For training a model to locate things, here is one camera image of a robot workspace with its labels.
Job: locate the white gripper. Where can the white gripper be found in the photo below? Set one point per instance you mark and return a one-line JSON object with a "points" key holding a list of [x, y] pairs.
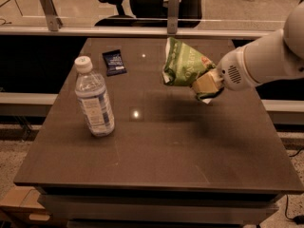
{"points": [[232, 69]]}

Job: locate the green jalapeno chip bag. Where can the green jalapeno chip bag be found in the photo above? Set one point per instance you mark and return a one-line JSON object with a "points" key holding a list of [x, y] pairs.
{"points": [[183, 65]]}

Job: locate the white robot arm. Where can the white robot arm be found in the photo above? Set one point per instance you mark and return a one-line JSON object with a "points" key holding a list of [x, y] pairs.
{"points": [[276, 56]]}

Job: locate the clear plastic water bottle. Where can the clear plastic water bottle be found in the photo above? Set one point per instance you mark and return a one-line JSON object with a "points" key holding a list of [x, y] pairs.
{"points": [[93, 98]]}

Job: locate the dark blue snack packet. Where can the dark blue snack packet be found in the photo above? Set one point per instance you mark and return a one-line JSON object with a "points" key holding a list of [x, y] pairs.
{"points": [[114, 63]]}

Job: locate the black office chair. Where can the black office chair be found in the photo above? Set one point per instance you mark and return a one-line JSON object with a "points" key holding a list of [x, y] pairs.
{"points": [[152, 13]]}

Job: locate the cardboard box under table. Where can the cardboard box under table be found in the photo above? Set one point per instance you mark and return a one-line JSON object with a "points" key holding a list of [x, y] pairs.
{"points": [[21, 205]]}

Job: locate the centre metal panel bracket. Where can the centre metal panel bracket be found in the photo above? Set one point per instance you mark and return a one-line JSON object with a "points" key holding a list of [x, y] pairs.
{"points": [[172, 16]]}

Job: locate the metal panel bracket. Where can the metal panel bracket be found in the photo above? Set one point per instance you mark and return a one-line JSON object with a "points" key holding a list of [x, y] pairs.
{"points": [[54, 22], [172, 16]]}

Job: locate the left metal panel bracket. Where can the left metal panel bracket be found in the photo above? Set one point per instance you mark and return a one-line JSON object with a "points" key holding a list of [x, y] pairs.
{"points": [[54, 22]]}

